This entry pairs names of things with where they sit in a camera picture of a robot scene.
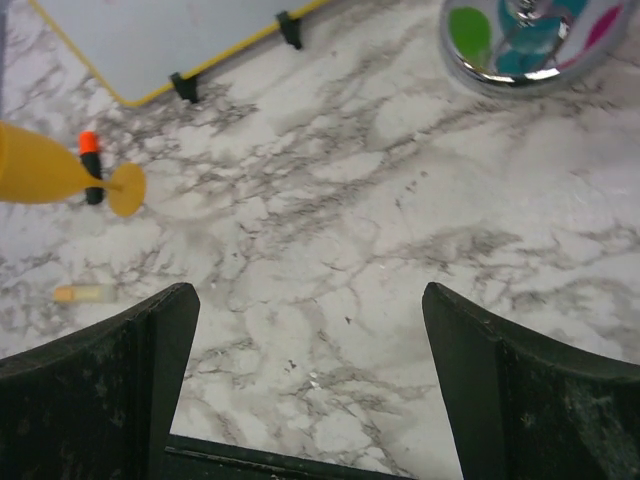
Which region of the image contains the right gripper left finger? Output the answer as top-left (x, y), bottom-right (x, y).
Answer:
top-left (1, 283), bottom-right (200, 479)

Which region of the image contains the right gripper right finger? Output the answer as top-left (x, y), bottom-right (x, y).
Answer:
top-left (422, 282), bottom-right (639, 479)

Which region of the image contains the yellow wine glass front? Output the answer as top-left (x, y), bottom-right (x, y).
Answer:
top-left (1, 122), bottom-right (146, 217)

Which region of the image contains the chrome wine glass rack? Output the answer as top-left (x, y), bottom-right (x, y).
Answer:
top-left (439, 0), bottom-right (639, 98)

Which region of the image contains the orange black marker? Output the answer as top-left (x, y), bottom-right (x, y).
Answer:
top-left (78, 131), bottom-right (104, 206)

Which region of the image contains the yellow framed whiteboard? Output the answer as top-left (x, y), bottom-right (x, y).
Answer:
top-left (31, 1), bottom-right (325, 107)

